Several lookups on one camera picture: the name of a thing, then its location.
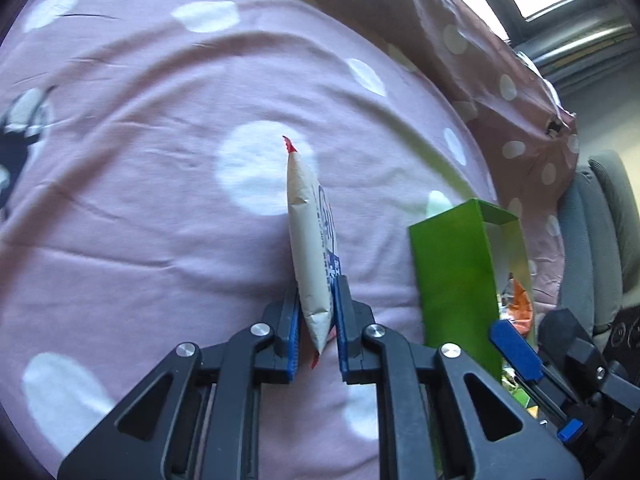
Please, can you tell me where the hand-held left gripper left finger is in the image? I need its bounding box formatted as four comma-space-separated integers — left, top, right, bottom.
57, 287, 301, 480

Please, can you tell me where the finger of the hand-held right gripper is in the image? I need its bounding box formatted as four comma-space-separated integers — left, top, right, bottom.
537, 308, 631, 401
490, 320, 586, 443

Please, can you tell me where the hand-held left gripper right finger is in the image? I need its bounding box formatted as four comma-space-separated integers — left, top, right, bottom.
334, 274, 583, 480

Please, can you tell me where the orange snack packet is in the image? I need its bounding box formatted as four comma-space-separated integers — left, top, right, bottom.
500, 277, 536, 336

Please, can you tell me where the white blue red snack packet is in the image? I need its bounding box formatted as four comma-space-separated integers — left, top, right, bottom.
281, 135, 343, 371

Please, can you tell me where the green cardboard box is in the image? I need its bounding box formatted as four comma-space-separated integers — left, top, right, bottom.
409, 199, 538, 411

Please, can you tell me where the pink polka dot blanket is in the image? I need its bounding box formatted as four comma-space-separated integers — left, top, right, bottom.
0, 0, 581, 480

